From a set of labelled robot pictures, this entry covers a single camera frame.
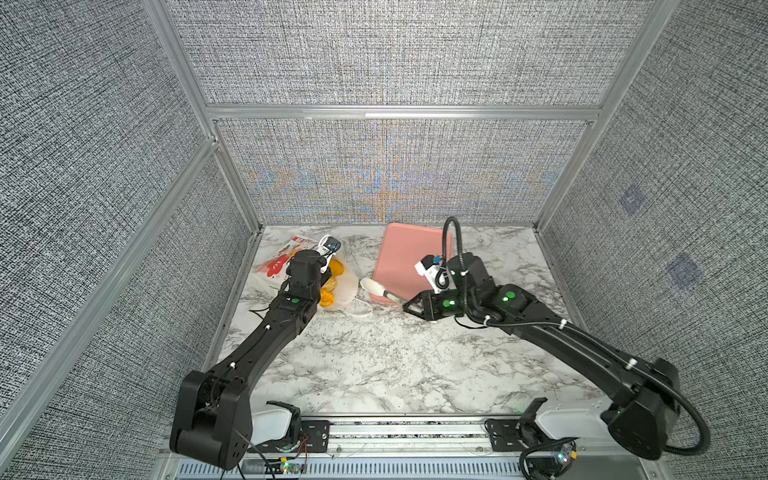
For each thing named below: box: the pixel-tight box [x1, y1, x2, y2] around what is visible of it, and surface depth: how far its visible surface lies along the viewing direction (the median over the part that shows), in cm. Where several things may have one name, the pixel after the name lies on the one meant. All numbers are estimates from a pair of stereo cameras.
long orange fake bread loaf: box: [319, 259, 344, 308], surface depth 96 cm
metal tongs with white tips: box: [360, 277, 408, 305], surface depth 78 cm
